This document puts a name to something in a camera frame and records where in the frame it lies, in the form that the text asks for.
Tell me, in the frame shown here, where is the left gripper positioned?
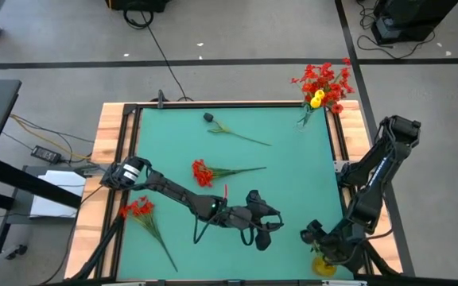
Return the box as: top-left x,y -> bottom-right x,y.
223,189 -> 281,251

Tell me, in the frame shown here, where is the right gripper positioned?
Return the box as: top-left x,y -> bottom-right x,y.
301,221 -> 363,265

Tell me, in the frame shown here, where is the amber glass vase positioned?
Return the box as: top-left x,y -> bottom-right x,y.
311,255 -> 338,278

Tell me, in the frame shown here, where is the red artificial flower bunch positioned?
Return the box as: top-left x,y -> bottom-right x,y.
191,158 -> 268,188
318,57 -> 356,115
290,63 -> 324,112
118,195 -> 179,273

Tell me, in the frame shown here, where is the clear glass vase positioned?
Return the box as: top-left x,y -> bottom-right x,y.
296,103 -> 316,128

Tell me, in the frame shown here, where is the green table mat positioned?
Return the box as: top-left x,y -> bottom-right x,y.
116,106 -> 354,281

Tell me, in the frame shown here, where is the white flat box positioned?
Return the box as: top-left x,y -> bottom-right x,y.
29,169 -> 87,219

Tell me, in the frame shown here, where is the black power adapter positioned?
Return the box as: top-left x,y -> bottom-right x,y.
29,145 -> 63,165

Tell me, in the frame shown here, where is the black equipment box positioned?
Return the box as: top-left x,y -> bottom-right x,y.
371,0 -> 458,45

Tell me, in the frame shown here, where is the black caster wheel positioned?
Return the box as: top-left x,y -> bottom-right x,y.
5,244 -> 29,261

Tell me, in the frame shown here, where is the black floor equipment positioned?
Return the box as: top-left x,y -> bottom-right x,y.
104,0 -> 171,13

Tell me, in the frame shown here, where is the black table frame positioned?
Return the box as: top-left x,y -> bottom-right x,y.
68,101 -> 405,286

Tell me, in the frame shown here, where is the black floor cable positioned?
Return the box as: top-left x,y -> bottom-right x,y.
122,2 -> 194,102

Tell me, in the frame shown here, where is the yellow floor cable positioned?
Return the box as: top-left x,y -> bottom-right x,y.
9,114 -> 93,161

